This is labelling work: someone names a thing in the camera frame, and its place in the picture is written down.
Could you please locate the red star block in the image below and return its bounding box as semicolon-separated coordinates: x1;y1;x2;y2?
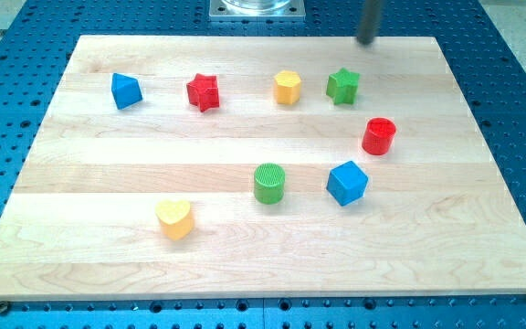
186;73;220;112

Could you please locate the green star block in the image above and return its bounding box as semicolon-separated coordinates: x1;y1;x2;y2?
326;68;361;105

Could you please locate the green cylinder block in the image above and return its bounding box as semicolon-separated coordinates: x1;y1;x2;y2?
254;163;286;205

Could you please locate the yellow hexagon block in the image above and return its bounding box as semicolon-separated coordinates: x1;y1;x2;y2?
274;70;301;105

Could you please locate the blue cube block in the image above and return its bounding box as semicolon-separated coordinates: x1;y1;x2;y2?
326;161;369;207

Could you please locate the light wooden board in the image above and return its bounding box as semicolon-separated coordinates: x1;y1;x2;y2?
0;35;526;301

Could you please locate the yellow heart block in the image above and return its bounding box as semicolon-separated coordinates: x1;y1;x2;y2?
155;200;195;240

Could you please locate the red cylinder block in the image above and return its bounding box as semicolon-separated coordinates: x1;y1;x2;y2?
361;117;396;155

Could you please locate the blue triangular prism block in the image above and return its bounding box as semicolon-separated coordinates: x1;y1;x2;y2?
110;73;142;110

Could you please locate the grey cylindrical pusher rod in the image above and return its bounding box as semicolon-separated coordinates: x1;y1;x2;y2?
356;0;384;47

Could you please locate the blue perforated metal base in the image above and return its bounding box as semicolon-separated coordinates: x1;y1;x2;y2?
0;1;526;328

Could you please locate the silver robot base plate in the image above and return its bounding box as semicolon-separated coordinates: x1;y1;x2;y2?
208;0;306;20

